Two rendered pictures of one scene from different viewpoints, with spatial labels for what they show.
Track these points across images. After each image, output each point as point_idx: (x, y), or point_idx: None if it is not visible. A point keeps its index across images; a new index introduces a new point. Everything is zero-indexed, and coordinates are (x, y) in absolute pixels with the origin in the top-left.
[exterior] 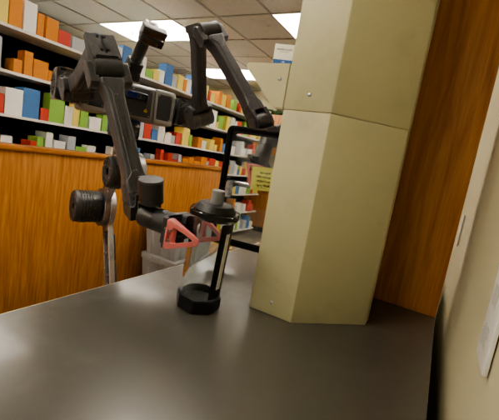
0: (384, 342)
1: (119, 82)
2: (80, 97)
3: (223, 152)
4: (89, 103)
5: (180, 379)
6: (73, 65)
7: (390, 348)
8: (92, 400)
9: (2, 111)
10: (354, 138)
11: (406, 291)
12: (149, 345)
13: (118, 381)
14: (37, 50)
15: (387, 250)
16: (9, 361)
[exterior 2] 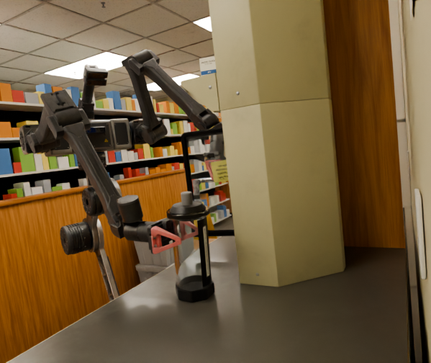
0: (363, 280)
1: (80, 126)
2: (49, 146)
3: None
4: (57, 148)
5: (196, 355)
6: (31, 117)
7: (368, 284)
8: None
9: None
10: (285, 118)
11: (373, 232)
12: (164, 336)
13: None
14: None
15: (347, 201)
16: None
